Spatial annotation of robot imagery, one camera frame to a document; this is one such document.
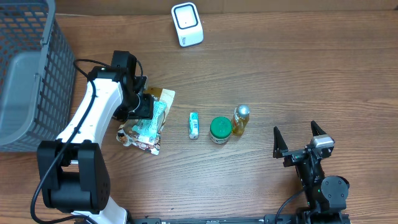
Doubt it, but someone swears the grey plastic mesh basket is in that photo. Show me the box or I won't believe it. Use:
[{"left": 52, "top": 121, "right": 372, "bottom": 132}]
[{"left": 1, "top": 0, "right": 76, "bottom": 152}]

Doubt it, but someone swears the yellow juice bottle silver cap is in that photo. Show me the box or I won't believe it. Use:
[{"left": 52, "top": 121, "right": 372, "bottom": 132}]
[{"left": 231, "top": 105, "right": 250, "bottom": 136}]

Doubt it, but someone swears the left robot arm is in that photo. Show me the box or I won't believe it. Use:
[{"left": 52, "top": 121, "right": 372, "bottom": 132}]
[{"left": 30, "top": 50, "right": 154, "bottom": 223}]

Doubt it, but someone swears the teal white snack packet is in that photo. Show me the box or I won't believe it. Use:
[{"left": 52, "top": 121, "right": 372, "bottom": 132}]
[{"left": 132, "top": 101, "right": 167, "bottom": 144}]

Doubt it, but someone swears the green lid white jar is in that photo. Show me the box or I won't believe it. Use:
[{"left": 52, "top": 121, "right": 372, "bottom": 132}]
[{"left": 210, "top": 116, "right": 232, "bottom": 144}]

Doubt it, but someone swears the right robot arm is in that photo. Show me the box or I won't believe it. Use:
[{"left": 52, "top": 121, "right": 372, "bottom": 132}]
[{"left": 264, "top": 121, "right": 351, "bottom": 224}]

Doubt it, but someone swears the teal white tissue pack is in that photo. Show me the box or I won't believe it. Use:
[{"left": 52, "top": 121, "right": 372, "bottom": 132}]
[{"left": 188, "top": 112, "right": 199, "bottom": 139}]

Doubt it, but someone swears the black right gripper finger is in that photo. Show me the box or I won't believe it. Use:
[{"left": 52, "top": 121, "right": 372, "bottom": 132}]
[
  {"left": 273, "top": 126, "right": 289, "bottom": 158},
  {"left": 310, "top": 121, "right": 326, "bottom": 136}
]

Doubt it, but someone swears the white barcode scanner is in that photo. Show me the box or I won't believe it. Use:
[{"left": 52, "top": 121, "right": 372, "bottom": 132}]
[{"left": 171, "top": 2, "right": 204, "bottom": 47}]

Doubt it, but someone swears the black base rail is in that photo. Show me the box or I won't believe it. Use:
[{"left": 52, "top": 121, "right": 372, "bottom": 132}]
[{"left": 74, "top": 213, "right": 352, "bottom": 224}]

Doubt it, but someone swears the brown white snack packet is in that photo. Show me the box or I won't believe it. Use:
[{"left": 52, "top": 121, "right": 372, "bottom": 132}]
[{"left": 116, "top": 87, "right": 175, "bottom": 156}]

